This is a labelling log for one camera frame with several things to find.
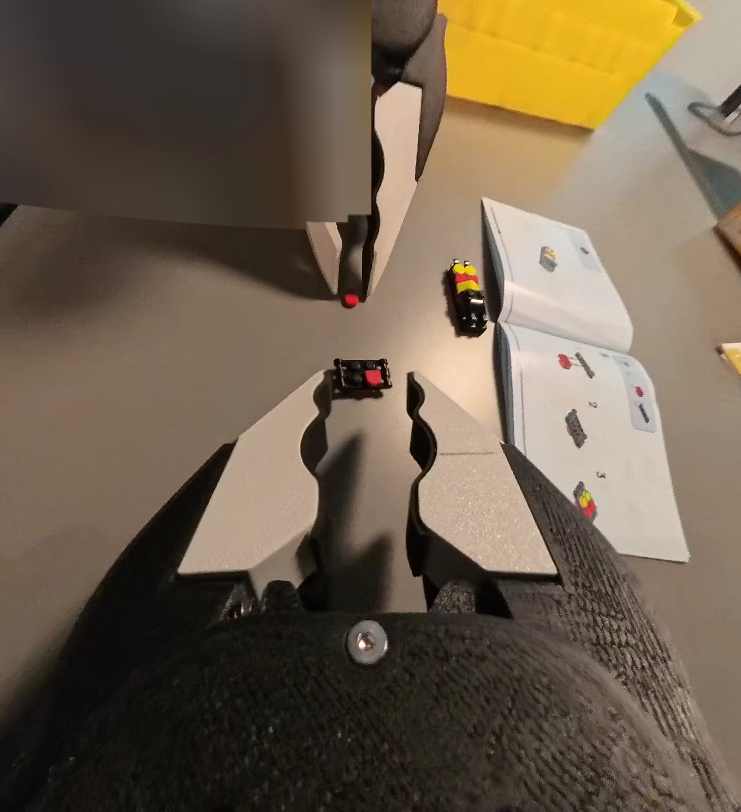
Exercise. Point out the black lego plate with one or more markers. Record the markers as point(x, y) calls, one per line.
point(351, 377)

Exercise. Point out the black yellow red lego car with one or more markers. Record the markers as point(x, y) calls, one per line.
point(468, 298)

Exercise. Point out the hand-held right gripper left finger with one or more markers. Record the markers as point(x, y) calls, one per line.
point(256, 501)

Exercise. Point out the yellow plastic bin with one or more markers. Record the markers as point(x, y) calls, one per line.
point(548, 57)

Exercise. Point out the open instruction booklet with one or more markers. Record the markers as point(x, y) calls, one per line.
point(573, 393)

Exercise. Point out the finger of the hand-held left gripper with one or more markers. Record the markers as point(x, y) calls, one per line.
point(326, 247)
point(399, 146)

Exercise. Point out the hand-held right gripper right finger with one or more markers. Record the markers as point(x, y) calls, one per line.
point(478, 507)

